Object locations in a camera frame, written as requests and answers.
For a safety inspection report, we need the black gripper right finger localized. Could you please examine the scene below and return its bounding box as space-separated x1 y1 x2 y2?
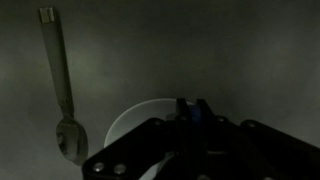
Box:
196 98 320 180

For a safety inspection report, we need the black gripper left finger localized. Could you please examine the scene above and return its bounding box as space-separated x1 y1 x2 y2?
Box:
82 97 193 180

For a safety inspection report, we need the white round plate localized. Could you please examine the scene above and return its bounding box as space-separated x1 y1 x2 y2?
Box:
103 97 198 180

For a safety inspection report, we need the metal spoon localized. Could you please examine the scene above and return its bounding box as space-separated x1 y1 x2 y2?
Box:
38 7 89 167

